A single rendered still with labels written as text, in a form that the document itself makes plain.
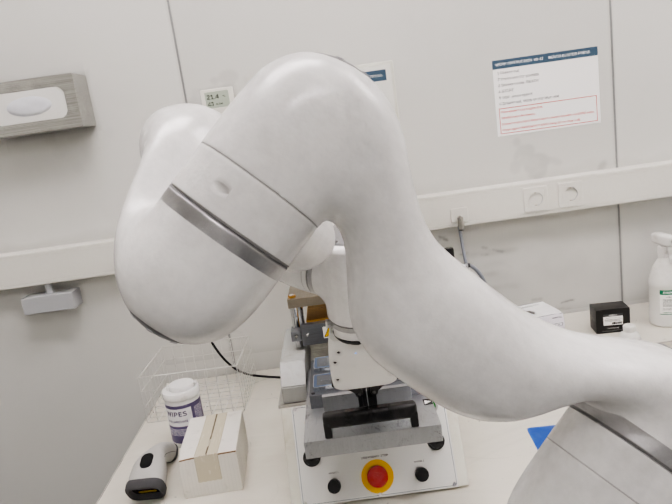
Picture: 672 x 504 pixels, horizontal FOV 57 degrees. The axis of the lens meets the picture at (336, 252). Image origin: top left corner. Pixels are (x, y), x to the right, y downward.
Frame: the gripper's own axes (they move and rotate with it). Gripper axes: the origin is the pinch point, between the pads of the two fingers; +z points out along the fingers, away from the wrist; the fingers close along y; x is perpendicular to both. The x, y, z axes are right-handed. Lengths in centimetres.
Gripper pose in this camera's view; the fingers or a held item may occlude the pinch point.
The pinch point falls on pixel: (367, 399)
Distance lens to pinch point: 103.4
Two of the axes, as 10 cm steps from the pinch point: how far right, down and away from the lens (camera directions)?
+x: -0.6, -5.3, 8.5
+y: 9.9, -1.4, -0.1
